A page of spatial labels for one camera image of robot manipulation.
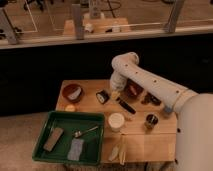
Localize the black brush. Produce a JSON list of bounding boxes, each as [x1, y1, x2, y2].
[[116, 97, 136, 114]]

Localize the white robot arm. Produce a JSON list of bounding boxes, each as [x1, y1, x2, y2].
[[110, 52, 213, 171]]

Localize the black round brush holder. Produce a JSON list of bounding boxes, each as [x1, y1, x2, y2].
[[96, 90, 109, 104]]

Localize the brown bowl with red item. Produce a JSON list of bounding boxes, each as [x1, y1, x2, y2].
[[124, 79, 143, 99]]

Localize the white lidded cup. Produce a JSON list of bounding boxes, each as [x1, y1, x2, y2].
[[108, 113, 125, 132]]

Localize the dark grape bunch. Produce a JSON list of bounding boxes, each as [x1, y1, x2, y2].
[[141, 93, 161, 106]]

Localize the brown bowl with white cloth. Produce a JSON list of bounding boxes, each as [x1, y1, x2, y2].
[[62, 84, 83, 103]]

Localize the small metal tin cup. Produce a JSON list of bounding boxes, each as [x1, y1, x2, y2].
[[144, 114, 158, 129]]

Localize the wooden chopsticks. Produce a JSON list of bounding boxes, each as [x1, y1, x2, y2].
[[119, 135, 126, 165]]

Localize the small yellow round object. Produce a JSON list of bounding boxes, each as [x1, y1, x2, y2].
[[65, 104, 76, 112]]

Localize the metal spoon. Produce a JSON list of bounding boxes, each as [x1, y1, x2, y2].
[[73, 126, 99, 138]]

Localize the pale spatula piece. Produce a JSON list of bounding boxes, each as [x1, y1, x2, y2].
[[108, 146, 119, 161]]

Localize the green plastic tray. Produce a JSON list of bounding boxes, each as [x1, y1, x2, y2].
[[32, 111, 105, 166]]

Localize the brown wooden block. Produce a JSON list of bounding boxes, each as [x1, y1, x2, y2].
[[43, 127, 63, 151]]

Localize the grey sponge cloth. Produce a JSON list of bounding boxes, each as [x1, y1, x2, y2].
[[67, 138, 84, 161]]

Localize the grey metal post middle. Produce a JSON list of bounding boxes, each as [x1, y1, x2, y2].
[[72, 4, 84, 40]]

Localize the grey metal post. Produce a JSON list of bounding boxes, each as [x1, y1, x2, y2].
[[164, 0, 185, 33], [72, 4, 84, 40], [0, 8, 19, 45]]

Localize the grey metal post right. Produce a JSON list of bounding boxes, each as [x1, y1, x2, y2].
[[164, 0, 185, 33]]

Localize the grey metal post left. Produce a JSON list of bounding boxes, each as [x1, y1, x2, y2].
[[0, 8, 19, 45]]

